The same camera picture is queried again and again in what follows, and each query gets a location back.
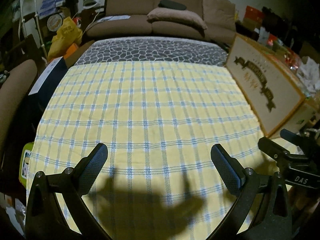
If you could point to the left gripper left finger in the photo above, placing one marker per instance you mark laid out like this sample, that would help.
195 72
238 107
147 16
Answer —
88 168

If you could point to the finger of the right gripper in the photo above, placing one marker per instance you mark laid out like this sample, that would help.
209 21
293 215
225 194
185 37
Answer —
294 138
271 148

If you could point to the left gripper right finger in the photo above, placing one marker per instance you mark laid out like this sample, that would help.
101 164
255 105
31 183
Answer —
229 169

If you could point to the cardboard box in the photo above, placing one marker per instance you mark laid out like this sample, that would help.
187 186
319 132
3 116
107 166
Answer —
276 96

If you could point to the yellow plaid tablecloth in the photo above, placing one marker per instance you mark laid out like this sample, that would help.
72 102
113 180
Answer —
159 121

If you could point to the beige crumpled cloth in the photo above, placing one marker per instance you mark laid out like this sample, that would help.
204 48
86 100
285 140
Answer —
308 75

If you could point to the dark blue box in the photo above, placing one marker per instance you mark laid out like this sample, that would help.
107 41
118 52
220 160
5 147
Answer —
43 89

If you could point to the brown armchair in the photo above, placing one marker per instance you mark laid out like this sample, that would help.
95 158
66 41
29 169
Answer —
13 91

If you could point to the red boxes stack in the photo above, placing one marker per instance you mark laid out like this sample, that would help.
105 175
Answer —
253 18

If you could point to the grey pebble pattern mat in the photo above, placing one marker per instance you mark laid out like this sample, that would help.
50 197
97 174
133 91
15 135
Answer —
169 49

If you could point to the yellow plastic bag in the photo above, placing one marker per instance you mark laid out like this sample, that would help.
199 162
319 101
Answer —
66 35

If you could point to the beige pillow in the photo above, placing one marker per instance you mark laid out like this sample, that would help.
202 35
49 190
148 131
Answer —
184 17

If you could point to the brown sofa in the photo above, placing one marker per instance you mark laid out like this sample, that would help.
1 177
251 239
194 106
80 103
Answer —
204 20

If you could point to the black remote on sofa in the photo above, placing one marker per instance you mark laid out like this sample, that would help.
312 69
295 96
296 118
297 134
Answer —
169 4

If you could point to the white clothes rack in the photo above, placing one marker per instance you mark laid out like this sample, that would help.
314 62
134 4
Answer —
29 11

